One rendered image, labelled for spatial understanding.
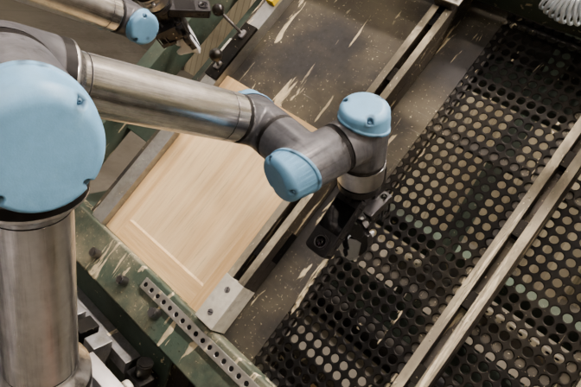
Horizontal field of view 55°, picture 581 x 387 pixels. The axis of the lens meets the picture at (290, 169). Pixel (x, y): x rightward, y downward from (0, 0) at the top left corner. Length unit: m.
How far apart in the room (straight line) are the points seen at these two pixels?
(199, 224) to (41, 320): 0.92
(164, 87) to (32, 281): 0.28
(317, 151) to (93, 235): 1.03
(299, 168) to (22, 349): 0.38
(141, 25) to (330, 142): 0.64
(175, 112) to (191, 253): 0.82
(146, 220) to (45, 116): 1.15
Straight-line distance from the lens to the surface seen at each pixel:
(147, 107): 0.71
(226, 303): 1.37
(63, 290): 0.65
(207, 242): 1.50
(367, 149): 0.79
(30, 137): 0.50
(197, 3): 1.54
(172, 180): 1.63
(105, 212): 1.69
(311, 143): 0.76
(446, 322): 1.23
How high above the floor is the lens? 1.87
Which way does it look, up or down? 25 degrees down
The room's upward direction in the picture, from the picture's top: 18 degrees clockwise
